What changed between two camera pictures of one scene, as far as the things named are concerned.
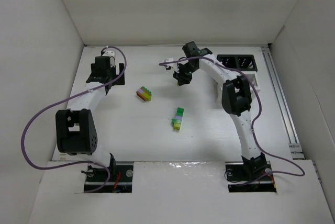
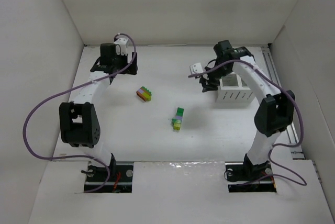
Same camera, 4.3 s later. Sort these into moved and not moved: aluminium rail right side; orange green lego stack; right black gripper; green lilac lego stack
Moved: right black gripper
Not moved: green lilac lego stack; orange green lego stack; aluminium rail right side
